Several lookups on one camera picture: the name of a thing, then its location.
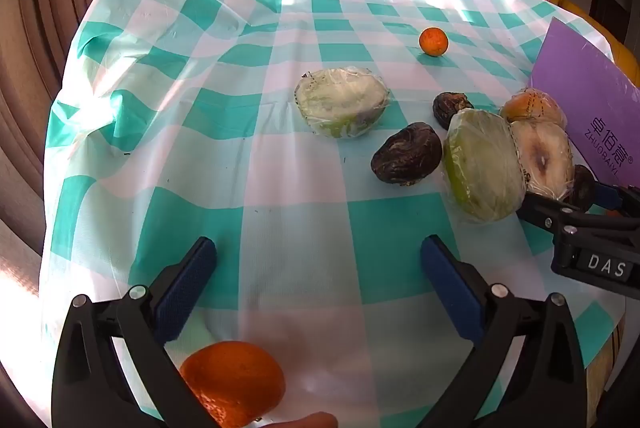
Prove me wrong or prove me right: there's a large dark mangosteen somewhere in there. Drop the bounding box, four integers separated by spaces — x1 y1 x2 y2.
370 122 443 187

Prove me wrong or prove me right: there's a yellow leather armchair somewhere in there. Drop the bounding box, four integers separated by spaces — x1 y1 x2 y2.
550 0 640 79

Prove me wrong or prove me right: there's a teal checked tablecloth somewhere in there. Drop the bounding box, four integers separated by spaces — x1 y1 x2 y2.
42 0 628 428

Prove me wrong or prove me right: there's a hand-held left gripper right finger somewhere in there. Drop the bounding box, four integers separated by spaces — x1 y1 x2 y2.
420 234 586 428

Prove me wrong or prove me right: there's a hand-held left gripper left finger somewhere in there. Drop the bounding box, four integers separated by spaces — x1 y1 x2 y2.
51 236 221 428

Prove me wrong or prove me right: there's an orange-brown fruit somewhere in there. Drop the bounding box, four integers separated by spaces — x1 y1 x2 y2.
500 88 568 129

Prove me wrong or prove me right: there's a person's left hand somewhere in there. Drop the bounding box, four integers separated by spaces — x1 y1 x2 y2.
260 411 340 428

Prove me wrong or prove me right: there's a pale green half fruit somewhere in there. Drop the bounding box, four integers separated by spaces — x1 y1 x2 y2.
294 67 391 140

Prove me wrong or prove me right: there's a small orange tangerine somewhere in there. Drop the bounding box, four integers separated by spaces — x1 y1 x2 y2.
419 27 448 57

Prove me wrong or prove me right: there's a whitish fruit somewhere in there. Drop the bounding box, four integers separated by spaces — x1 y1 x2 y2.
510 119 576 201

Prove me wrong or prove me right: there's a purple cardboard box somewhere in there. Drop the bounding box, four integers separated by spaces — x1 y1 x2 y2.
530 17 640 189

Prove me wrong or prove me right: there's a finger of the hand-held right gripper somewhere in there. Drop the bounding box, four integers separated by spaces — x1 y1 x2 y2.
594 182 640 216
516 193 593 236

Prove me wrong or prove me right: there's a large orange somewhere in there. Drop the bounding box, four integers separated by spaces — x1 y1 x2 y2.
179 341 286 428

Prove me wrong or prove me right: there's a brown curtain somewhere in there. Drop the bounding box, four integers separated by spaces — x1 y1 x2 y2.
0 0 161 389

